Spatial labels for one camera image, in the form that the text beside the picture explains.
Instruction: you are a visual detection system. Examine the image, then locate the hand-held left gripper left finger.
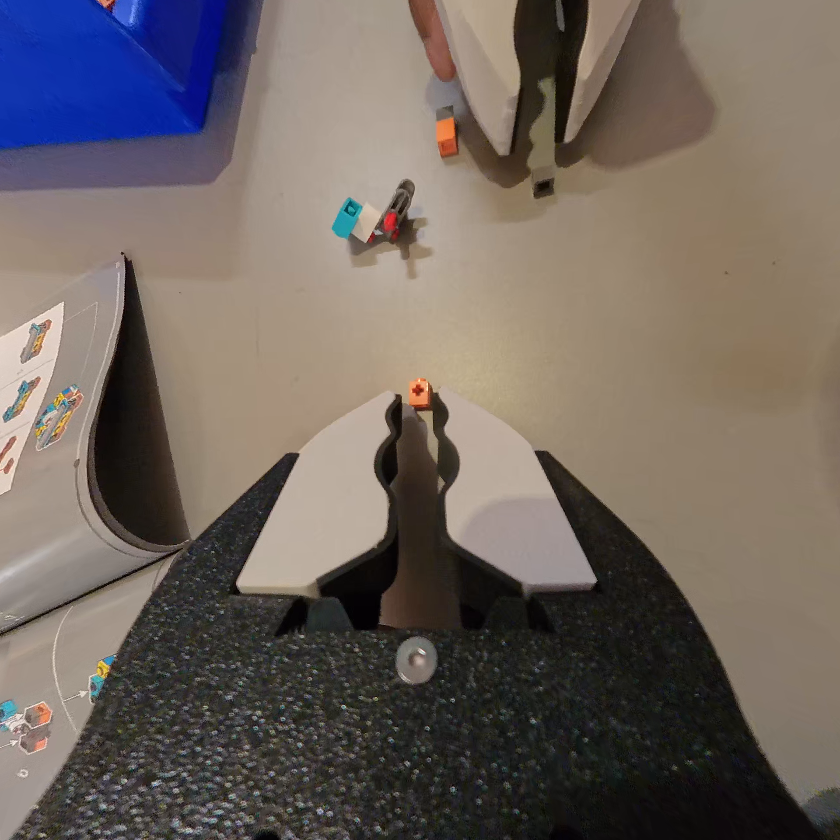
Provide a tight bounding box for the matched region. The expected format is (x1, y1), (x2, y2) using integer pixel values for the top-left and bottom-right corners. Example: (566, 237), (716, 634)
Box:
(234, 390), (404, 618)

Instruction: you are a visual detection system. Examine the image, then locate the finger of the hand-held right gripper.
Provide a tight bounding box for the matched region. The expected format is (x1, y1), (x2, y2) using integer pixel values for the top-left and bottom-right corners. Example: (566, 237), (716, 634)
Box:
(551, 0), (643, 147)
(435, 0), (542, 158)

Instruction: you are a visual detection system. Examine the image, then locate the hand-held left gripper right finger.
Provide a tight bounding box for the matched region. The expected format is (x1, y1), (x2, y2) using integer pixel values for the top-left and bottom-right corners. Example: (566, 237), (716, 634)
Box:
(433, 386), (599, 614)

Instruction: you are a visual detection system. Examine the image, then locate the teal grey red brick assembly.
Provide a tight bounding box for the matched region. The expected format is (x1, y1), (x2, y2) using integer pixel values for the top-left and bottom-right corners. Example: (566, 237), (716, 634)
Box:
(331, 178), (417, 245)

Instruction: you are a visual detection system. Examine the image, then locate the grey desk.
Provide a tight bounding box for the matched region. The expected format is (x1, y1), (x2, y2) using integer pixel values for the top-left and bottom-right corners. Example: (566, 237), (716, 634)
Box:
(0, 0), (840, 840)

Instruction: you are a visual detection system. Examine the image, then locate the person's right hand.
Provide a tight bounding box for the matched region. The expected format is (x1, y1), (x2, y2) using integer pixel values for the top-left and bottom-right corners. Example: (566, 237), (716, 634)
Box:
(408, 0), (458, 84)

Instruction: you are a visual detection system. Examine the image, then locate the grey instruction booklet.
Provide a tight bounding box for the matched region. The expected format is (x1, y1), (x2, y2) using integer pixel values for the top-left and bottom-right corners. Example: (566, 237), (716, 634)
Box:
(0, 252), (191, 798)

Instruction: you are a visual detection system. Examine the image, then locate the blue plastic bin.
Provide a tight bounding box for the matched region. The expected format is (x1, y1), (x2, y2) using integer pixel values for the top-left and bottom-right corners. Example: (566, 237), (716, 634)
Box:
(0, 0), (263, 151)

